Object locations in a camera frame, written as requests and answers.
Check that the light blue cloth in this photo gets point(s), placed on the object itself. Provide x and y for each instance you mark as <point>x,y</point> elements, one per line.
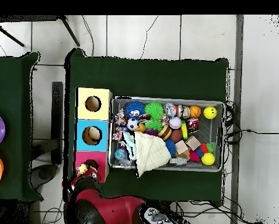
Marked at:
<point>130,142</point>

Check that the cream white waffle cloth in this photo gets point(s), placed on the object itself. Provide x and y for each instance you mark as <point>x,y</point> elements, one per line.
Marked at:
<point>151,151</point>

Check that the yellow duck plush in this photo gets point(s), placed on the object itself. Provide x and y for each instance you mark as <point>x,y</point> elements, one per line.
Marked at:
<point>82,168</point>

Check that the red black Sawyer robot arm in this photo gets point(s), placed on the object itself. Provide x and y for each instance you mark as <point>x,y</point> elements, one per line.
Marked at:
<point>116,207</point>

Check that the wooden box with three holes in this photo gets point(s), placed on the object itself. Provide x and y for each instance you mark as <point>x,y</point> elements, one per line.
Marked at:
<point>92,140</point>

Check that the small soccer ball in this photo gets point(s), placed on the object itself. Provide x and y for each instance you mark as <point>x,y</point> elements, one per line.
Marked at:
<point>132,124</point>

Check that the blue spiky ball with eyes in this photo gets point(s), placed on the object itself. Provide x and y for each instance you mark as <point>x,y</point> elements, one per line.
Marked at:
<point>134,109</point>

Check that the large green spiky ball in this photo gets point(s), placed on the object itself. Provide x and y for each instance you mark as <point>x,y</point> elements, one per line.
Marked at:
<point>154,110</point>

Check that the toy hamburger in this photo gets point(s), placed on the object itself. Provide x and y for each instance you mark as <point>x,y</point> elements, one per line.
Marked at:
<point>164,133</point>

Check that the plain wooden cube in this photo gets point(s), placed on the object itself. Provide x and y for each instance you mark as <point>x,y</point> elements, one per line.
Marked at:
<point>181,147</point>

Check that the small orange basketball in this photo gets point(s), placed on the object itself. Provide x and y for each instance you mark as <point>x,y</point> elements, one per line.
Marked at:
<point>195,111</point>

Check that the multicoloured spiky caterpillar toy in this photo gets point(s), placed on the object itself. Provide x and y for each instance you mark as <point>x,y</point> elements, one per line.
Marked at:
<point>195,156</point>

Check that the yellow foam ball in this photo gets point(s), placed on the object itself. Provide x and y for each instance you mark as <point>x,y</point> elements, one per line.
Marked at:
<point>210,112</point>

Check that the black upright panel stand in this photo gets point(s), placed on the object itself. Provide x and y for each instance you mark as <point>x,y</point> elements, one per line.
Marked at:
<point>57,105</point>

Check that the black tripod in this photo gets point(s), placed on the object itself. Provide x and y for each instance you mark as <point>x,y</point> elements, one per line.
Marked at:
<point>70,31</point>

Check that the dark green side tablecloth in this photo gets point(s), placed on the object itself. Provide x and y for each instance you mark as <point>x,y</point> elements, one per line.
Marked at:
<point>11,70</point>

